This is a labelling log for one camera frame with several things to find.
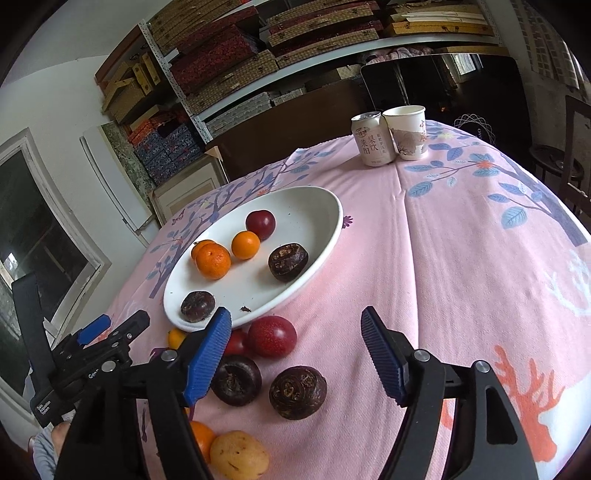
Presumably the wooden chair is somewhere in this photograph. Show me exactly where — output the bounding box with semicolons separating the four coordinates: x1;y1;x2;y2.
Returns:
530;95;590;216

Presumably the yellow brown potato fruit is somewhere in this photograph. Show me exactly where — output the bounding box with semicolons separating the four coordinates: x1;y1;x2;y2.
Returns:
211;430;270;479

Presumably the orange tangerine behind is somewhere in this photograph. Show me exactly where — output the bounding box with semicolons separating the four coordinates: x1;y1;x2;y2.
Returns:
190;239;214;261

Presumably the black glossy panel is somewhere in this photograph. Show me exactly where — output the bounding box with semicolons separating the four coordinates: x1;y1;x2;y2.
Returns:
362;53;532;159

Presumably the dark water chestnut front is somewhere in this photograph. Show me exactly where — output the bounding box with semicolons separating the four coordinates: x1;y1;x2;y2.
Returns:
180;291;215;323

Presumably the white oval plate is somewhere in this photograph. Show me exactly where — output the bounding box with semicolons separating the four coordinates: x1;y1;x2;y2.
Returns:
163;186;344;332

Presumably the dark red plum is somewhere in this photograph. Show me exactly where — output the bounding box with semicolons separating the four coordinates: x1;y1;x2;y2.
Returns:
245;210;276;241

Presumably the small orange tangerine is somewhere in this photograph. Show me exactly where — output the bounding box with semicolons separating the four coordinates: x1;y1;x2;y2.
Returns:
231;230;260;261

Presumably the white paper cup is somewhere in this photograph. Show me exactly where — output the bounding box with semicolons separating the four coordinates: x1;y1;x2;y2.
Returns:
383;105;427;161

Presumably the blue patterned box stack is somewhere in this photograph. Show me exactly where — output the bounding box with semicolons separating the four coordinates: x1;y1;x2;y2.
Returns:
134;120;202;186

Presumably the dark wooden cabinet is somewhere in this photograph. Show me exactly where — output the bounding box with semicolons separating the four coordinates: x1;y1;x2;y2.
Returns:
211;77;373;180

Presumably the pink printed tablecloth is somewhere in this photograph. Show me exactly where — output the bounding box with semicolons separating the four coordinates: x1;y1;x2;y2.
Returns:
108;122;590;479

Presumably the small red tomato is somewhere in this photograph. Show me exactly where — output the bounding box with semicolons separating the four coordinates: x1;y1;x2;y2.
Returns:
223;329;250;357

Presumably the white framed board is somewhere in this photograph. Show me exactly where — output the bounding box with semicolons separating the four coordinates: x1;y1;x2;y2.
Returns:
149;154;228;226

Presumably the white framed window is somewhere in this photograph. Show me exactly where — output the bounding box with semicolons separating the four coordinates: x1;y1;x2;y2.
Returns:
1;128;111;412

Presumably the dark water chestnut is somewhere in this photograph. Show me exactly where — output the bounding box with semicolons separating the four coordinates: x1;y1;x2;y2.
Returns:
180;291;215;323
267;243;308;283
211;355;263;407

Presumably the red plum large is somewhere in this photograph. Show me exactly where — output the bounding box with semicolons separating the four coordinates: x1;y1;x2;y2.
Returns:
246;315;297;359

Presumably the metal shelf with boxes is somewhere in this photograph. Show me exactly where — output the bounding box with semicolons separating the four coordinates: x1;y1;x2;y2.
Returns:
95;1;501;143

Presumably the large orange tangerine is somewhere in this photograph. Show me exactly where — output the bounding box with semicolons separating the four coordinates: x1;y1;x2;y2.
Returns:
194;243;231;280

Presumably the grey sleeve forearm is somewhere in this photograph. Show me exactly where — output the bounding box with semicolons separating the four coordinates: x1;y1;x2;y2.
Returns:
28;428;57;480

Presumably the person's left hand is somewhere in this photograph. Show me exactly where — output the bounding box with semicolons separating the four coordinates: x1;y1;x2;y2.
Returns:
51;421;71;457

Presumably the yellow orange kumquat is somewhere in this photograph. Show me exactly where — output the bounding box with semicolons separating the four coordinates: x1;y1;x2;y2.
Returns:
167;328;188;350

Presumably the dark water chestnut carved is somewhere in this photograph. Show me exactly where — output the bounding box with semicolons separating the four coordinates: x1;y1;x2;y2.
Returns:
270;366;328;421

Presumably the white beverage can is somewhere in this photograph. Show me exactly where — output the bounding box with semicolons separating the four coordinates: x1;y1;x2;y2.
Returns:
351;111;397;167

